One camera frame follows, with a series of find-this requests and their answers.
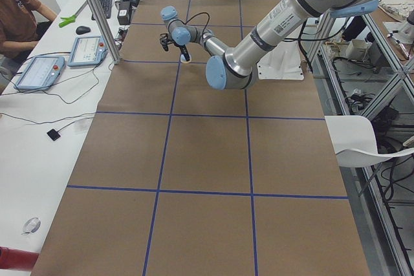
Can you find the crumpled clear plastic wrapper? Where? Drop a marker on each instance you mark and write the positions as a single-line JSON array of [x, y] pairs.
[[31, 226]]

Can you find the blue dome call bell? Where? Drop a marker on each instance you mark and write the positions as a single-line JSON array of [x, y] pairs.
[[184, 60]]

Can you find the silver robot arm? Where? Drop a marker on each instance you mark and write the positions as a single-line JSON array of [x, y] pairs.
[[236, 67]]

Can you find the red cylinder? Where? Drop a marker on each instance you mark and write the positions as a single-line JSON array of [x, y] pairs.
[[18, 260]]

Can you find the aluminium frame post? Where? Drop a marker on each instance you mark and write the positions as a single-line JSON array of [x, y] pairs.
[[98, 13]]

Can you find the black computer mouse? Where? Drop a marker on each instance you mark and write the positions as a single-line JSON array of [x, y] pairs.
[[80, 30]]

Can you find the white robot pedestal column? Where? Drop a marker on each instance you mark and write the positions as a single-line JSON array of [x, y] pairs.
[[282, 63]]

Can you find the white plastic chair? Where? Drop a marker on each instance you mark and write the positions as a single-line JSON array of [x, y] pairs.
[[354, 142]]

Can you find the blue teach pendant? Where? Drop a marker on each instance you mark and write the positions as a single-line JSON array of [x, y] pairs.
[[87, 51], [41, 73]]

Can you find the small black square pad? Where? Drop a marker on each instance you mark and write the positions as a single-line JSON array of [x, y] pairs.
[[53, 134]]

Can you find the black power box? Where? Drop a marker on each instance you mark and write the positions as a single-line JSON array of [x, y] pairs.
[[124, 13]]

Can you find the person in brown shirt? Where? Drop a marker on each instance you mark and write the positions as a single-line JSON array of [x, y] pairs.
[[23, 24]]

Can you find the near blue teach pendant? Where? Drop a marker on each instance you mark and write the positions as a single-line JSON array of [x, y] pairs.
[[41, 73]]

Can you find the green plastic tool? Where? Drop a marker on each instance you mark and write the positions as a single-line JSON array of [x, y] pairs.
[[67, 20]]

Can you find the far blue teach pendant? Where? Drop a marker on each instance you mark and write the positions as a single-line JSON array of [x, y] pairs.
[[87, 51]]

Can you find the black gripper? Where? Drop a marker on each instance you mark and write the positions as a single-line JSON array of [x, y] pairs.
[[182, 49]]

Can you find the black keyboard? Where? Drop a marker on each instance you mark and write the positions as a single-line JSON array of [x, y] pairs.
[[107, 7]]

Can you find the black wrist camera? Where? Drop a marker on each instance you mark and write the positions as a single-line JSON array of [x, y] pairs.
[[165, 40]]

